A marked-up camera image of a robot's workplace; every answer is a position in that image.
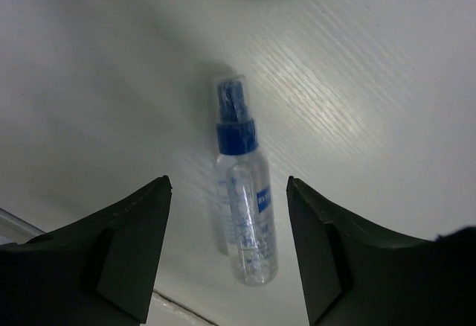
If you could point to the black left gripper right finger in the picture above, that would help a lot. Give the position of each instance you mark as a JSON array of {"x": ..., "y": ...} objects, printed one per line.
[{"x": 355, "y": 272}]

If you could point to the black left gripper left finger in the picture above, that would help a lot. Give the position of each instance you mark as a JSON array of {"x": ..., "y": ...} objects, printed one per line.
[{"x": 113, "y": 254}]

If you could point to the clear blue spray bottle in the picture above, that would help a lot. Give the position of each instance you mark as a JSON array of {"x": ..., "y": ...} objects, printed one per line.
[{"x": 244, "y": 186}]

